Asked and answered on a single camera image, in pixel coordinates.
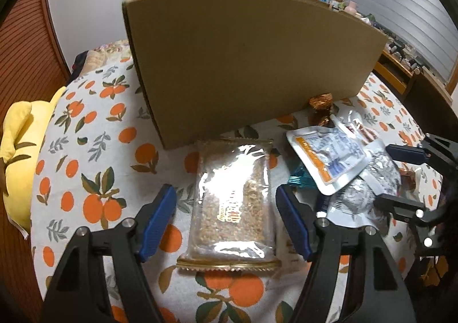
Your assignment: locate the yellow plush toy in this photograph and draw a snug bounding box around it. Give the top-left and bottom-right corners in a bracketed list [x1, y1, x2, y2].
[0, 86, 68, 238]

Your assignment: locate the clear cereal bar packet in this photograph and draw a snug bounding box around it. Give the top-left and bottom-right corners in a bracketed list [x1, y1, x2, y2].
[177, 137, 281, 272]

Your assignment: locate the silver foil snack packet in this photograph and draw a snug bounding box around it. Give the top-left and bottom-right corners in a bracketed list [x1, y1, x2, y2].
[322, 140, 402, 229]

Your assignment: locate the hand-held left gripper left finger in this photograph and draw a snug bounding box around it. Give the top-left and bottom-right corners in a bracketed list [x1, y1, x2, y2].
[39, 183, 177, 323]

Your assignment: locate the patterned pillow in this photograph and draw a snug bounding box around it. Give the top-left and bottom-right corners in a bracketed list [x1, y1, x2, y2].
[72, 40, 133, 75]

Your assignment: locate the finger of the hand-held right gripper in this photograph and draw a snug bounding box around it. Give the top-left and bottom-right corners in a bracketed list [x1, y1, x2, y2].
[374, 193, 441, 227]
[386, 133, 458, 181]

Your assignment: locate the wooden desk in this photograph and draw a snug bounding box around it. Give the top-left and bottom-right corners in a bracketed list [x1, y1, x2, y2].
[372, 47, 458, 120]

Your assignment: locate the small brown candy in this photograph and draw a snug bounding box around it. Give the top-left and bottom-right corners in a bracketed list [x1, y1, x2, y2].
[400, 169, 418, 192]

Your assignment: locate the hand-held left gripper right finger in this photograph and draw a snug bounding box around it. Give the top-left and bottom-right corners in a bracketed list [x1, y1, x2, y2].
[275, 185, 417, 323]

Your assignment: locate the white pouch with orange stripe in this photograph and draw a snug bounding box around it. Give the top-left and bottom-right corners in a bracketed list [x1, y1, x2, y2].
[285, 126, 369, 195]

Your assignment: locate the blue foil candy wrapper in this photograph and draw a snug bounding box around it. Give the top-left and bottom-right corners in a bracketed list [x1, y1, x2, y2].
[288, 162, 319, 189]

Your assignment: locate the brown slatted wardrobe door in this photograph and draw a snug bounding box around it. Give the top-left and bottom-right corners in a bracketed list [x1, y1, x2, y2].
[0, 0, 72, 123]

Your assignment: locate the orange fruit printed blanket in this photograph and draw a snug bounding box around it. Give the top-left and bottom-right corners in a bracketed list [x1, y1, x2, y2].
[30, 40, 448, 323]

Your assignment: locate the brown cardboard box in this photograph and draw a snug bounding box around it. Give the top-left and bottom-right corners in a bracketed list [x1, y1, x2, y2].
[122, 0, 388, 150]

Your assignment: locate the clear packet with brown snack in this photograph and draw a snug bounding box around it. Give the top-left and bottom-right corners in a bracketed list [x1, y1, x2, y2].
[331, 112, 380, 148]

